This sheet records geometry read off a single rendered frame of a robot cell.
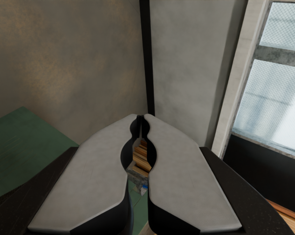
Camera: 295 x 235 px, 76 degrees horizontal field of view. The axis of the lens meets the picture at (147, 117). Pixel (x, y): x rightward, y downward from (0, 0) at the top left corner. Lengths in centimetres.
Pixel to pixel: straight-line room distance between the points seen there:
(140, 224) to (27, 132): 65
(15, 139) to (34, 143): 10
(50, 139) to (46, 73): 44
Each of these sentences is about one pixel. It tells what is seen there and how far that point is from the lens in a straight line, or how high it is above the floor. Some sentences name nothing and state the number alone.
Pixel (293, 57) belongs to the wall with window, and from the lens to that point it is 140.
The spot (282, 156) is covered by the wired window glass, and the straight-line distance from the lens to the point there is 187.
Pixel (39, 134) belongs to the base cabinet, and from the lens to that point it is 96.
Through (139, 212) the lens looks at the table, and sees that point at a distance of 62.
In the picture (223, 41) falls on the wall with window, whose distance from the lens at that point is 140.
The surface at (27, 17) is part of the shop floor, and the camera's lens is 116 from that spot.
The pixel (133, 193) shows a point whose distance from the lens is 65.
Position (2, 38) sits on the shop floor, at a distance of 112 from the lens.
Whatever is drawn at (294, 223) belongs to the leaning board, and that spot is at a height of 156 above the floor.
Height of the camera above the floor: 106
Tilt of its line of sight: 29 degrees down
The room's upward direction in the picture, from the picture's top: 114 degrees clockwise
